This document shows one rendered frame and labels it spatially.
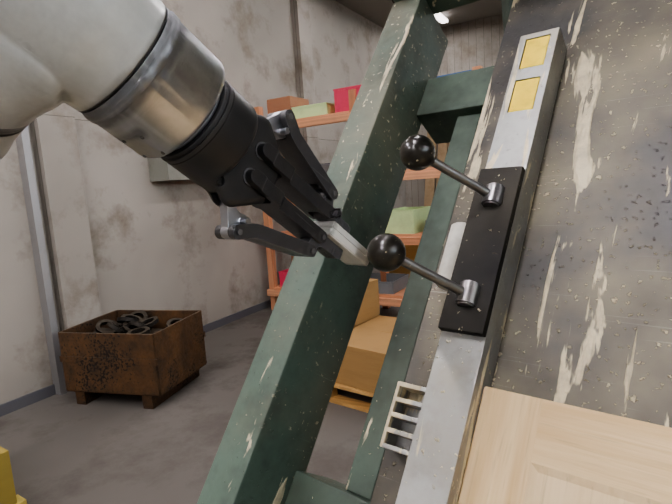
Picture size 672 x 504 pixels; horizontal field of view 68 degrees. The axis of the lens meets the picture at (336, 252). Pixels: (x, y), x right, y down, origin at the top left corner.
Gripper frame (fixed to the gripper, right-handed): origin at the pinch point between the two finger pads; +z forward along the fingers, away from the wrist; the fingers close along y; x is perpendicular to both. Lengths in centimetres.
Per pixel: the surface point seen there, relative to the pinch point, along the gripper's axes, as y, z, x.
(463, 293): 0.3, 9.6, 9.6
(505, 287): -2.3, 13.5, 12.1
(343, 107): -289, 258, -303
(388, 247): 0.2, 0.0, 5.9
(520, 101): -26.4, 11.7, 9.4
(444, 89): -38.7, 19.2, -7.8
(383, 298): -126, 373, -264
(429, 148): -11.9, 1.0, 6.2
